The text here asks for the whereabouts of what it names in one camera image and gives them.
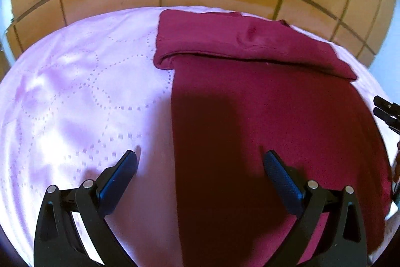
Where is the dark red garment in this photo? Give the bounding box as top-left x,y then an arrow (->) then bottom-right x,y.
154,10 -> 392,266

